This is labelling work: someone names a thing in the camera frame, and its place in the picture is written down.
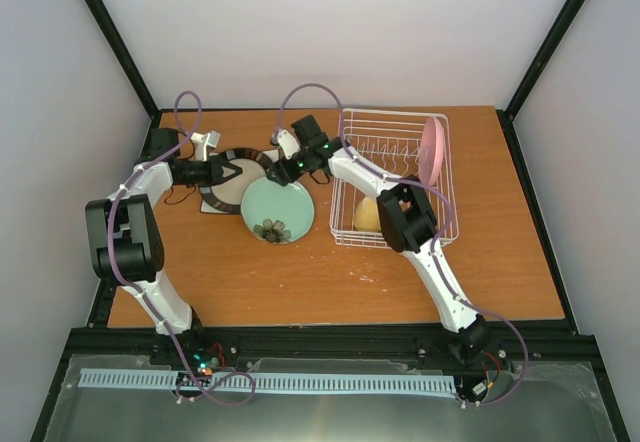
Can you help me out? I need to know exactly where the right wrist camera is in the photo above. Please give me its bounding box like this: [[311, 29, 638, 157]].
[[272, 129, 301, 160]]

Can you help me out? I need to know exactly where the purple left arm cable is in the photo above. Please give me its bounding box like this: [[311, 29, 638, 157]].
[[107, 91, 257, 406]]

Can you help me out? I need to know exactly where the black round plate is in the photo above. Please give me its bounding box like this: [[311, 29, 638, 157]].
[[198, 147, 279, 215]]

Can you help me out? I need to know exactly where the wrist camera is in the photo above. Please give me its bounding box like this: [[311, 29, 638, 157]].
[[272, 129, 301, 160], [190, 130, 221, 162]]

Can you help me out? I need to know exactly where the pink round plate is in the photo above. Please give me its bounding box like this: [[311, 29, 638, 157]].
[[418, 117, 445, 186]]

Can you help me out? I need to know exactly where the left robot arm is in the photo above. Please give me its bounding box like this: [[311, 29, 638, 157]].
[[85, 128, 243, 365]]

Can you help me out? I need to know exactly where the black frame post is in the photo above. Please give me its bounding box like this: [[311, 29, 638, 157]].
[[503, 0, 610, 119], [83, 0, 160, 120]]

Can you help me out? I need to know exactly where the white wire dish rack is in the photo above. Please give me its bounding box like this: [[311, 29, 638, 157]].
[[329, 108, 459, 249]]

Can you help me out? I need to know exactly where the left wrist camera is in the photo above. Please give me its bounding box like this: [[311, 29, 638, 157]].
[[190, 130, 221, 162]]

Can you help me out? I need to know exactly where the white square plate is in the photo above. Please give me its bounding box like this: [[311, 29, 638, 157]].
[[199, 149, 284, 217]]

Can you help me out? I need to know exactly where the right black frame post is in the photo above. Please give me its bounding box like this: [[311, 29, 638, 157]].
[[503, 0, 610, 119]]

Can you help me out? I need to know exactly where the teal flower plate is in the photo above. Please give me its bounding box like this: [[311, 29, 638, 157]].
[[240, 177, 315, 245]]

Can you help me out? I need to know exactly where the yellow ceramic mug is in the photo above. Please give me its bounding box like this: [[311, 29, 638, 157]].
[[353, 196, 381, 232]]

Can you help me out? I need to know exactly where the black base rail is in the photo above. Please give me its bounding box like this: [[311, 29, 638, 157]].
[[63, 321, 604, 375]]

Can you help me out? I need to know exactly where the metal base plate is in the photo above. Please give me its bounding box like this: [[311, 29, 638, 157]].
[[40, 356, 616, 441]]

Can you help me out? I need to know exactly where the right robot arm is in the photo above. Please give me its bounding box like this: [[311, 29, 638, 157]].
[[267, 115, 490, 365]]

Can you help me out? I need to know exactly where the light blue cable duct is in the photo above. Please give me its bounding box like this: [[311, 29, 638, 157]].
[[77, 368, 456, 398]]

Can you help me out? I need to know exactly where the left black frame post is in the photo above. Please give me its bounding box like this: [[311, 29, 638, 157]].
[[83, 0, 160, 120]]

